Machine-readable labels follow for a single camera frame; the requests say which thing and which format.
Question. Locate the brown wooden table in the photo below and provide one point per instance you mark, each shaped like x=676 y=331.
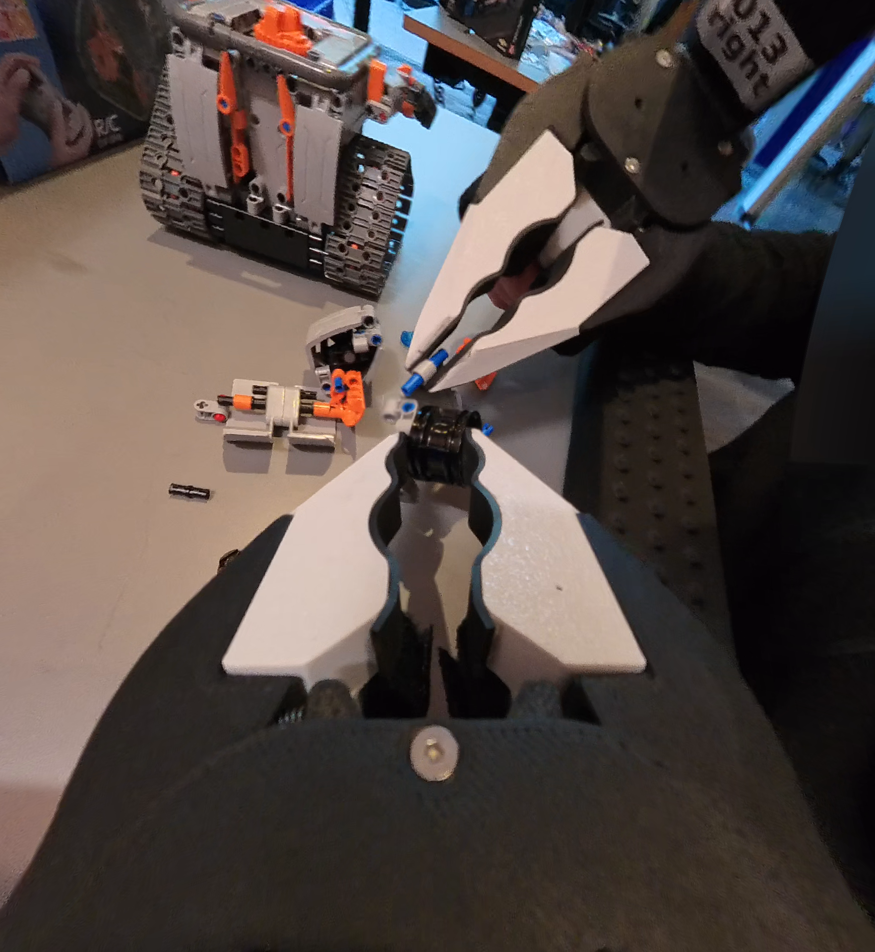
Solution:
x=467 y=52

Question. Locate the grey orange axle assembly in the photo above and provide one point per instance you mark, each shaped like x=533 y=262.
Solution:
x=281 y=405

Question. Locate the black toy wheel hub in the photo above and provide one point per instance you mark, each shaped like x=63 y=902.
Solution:
x=441 y=439

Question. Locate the blue toy kit box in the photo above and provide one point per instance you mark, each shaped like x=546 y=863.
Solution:
x=6 y=74

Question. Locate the blue connector pin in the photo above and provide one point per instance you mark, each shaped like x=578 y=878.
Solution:
x=422 y=372

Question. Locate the black round brick plate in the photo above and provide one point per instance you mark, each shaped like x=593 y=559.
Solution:
x=227 y=559

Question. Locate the black dimpled mat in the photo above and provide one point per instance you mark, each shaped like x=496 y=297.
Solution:
x=653 y=483

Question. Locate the tracked toy brick robot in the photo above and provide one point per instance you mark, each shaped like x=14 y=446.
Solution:
x=259 y=149

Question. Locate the orange brick piece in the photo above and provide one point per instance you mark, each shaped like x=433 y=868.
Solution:
x=484 y=381

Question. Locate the grey dome brick assembly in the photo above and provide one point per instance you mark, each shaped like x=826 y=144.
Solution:
x=333 y=327

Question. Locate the person's right forearm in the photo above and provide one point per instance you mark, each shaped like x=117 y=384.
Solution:
x=765 y=297

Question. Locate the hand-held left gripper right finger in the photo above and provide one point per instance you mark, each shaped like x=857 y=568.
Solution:
x=556 y=595

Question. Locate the person's right hand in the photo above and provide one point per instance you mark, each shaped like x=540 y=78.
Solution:
x=513 y=286

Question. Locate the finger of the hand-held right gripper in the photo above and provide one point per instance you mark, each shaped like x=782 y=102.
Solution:
x=556 y=312
x=497 y=208

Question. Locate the black connector pin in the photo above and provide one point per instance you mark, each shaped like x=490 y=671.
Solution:
x=190 y=491

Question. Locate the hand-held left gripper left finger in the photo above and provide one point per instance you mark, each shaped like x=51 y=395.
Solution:
x=303 y=595

